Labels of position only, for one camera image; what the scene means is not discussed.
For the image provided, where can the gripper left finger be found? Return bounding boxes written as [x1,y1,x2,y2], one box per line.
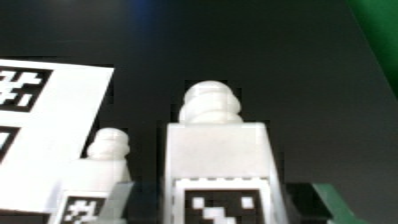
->
[97,181,135,224]

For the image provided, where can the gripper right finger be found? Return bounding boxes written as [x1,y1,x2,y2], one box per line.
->
[286,183,359,224]

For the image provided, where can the white table leg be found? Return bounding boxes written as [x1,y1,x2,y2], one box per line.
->
[48,128,131,224]
[161,81,289,224]

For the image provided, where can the white AprilTag base sheet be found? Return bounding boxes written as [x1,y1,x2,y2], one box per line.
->
[0,59,113,213]

